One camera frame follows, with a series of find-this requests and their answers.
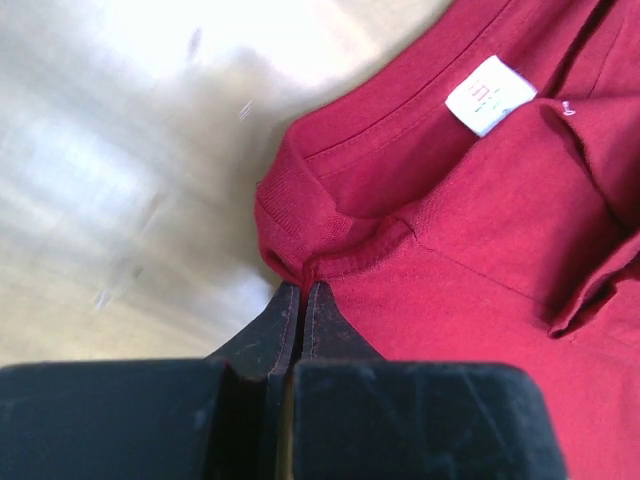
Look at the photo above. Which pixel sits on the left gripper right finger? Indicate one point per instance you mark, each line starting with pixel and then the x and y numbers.
pixel 358 416

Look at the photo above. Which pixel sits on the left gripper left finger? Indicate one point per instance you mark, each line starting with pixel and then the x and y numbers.
pixel 215 417

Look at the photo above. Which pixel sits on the red t-shirt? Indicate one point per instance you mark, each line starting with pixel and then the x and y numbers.
pixel 478 200

